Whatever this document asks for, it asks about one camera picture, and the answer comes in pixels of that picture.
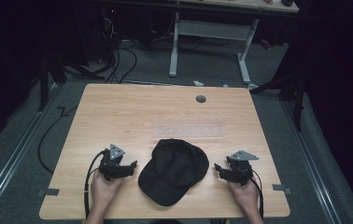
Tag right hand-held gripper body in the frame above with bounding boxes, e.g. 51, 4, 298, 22
224, 149, 260, 187

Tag bundle of black cables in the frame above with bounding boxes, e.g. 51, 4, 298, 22
98, 8, 139, 85

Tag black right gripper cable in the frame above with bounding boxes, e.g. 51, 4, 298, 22
247, 169, 265, 220

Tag black baseball cap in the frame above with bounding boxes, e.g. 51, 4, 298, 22
137, 138, 210, 207

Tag person's right hand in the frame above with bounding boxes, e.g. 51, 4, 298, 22
228, 177, 261, 217

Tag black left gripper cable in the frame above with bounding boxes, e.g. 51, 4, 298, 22
83, 149, 107, 220

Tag black metal stand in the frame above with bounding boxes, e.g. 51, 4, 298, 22
36, 52, 106, 113
249, 62, 309, 133

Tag blue cable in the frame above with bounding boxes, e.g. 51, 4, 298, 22
213, 77, 230, 89

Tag grey tape strip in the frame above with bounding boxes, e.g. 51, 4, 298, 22
36, 188, 61, 198
272, 183, 292, 196

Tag metal floor rail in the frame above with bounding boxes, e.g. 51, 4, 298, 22
0, 82, 61, 218
281, 99, 344, 224

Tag red object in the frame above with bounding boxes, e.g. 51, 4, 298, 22
259, 38, 273, 50

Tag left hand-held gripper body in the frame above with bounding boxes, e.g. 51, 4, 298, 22
98, 143, 130, 182

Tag black floor cable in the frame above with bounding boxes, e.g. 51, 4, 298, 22
36, 105, 79, 175

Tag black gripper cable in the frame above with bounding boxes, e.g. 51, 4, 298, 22
83, 149, 107, 220
247, 169, 265, 220

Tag white-framed background desk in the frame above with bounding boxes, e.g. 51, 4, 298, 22
103, 0, 300, 86

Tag person's left hand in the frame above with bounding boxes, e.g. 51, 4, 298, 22
90, 169, 124, 217

